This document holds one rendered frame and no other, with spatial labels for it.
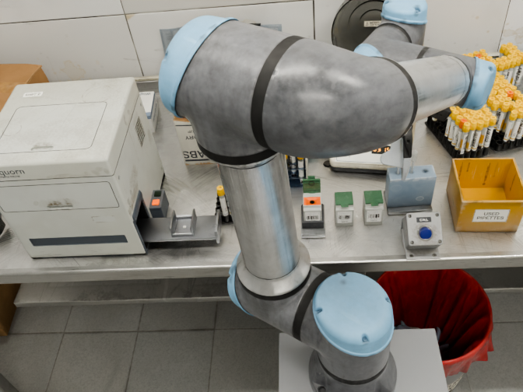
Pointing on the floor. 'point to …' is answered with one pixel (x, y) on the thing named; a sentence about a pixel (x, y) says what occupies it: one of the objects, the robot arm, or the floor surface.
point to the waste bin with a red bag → (444, 313)
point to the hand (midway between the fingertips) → (399, 155)
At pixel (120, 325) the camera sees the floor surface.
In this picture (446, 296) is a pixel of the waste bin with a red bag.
